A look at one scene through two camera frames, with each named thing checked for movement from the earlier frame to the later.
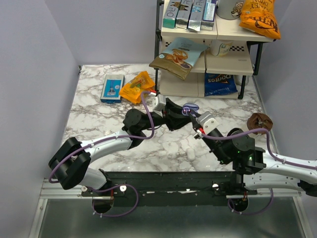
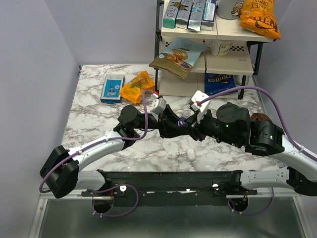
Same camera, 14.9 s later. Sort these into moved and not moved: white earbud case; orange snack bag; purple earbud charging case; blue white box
Moved: purple earbud charging case
Not moved: white earbud case; orange snack bag; blue white box
